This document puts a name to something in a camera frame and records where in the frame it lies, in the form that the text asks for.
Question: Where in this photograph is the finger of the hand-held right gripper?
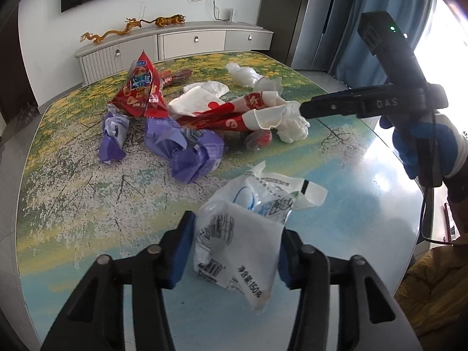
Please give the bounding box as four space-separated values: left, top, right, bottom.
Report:
299 91 366 120

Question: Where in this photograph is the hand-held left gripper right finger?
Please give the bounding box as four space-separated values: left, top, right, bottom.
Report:
278 228 425 351

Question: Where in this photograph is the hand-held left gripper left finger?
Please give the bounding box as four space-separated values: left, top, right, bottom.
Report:
40 210 198 351

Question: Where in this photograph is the white tissue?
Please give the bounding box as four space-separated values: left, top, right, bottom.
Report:
272 100 311 143

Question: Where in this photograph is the white printed plastic bag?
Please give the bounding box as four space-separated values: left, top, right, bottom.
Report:
194 161 328 311

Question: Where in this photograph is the red sausage wrapper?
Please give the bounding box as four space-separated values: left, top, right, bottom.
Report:
161 69 193 87
243 130 273 150

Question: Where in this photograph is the large purple wrapper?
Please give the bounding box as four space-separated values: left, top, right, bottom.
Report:
170 132 225 184

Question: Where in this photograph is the person's right hand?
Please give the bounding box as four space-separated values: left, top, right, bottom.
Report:
378 111 468 180

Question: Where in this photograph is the clear plastic wrapper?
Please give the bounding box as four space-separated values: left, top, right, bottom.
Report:
254 76 284 94

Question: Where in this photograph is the red white paper cone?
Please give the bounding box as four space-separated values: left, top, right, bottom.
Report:
219 91 289 116
181 108 286 134

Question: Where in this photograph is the silver refrigerator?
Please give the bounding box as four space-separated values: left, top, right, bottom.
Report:
292 0 362 73

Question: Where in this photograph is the white crumpled plastic bag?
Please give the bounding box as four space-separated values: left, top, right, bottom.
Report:
226 62 264 87

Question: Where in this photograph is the purple crumpled wrapper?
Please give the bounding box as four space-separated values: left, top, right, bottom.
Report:
144 117 191 158

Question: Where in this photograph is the small purple wrapper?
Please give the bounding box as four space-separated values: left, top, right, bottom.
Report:
99 111 130 163

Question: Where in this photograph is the white paper wrapper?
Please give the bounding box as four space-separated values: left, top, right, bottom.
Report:
167 87 224 121

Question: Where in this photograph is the person's yellow clothing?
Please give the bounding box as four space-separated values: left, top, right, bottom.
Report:
395 241 468 340

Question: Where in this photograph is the grey television cabinet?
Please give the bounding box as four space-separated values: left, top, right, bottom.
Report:
74 21 274 85

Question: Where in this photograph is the red snack packet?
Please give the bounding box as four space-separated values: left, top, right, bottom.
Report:
109 50 169 118

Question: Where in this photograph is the amber tiger figurine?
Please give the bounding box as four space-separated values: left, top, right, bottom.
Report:
154 15 186 29

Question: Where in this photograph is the amber dragon figurine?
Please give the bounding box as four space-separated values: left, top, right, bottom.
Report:
80 29 127 44
124 18 156 32

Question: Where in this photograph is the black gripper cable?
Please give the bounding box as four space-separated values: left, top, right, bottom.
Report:
420 111 456 245

